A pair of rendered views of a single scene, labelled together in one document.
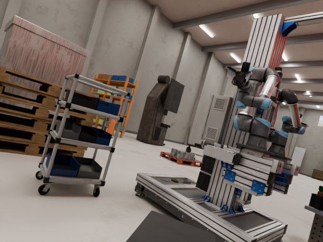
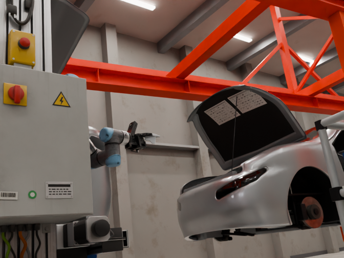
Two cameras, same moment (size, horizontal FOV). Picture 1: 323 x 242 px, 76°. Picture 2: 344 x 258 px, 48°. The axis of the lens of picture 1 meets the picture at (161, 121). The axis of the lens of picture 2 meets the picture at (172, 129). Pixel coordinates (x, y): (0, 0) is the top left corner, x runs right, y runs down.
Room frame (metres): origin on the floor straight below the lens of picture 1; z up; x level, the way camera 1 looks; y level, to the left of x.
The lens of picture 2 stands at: (3.29, -0.04, 0.62)
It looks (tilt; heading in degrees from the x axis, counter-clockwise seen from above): 18 degrees up; 185
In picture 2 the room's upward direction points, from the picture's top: 7 degrees counter-clockwise
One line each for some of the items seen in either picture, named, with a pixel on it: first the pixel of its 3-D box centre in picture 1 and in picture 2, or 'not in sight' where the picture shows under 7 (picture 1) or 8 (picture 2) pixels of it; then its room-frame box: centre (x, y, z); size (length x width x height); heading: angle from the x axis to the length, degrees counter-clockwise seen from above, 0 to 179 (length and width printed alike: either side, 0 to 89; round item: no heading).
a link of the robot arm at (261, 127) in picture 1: (260, 127); not in sight; (1.63, -0.76, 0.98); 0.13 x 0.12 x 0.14; 58
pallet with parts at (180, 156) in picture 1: (183, 156); not in sight; (5.73, -0.85, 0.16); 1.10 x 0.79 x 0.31; 134
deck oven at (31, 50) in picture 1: (36, 78); not in sight; (5.20, 3.29, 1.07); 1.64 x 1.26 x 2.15; 134
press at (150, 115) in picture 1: (161, 110); not in sight; (8.44, 0.11, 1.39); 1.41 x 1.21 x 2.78; 133
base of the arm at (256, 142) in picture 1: (257, 141); not in sight; (1.62, -0.76, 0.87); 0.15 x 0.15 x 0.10
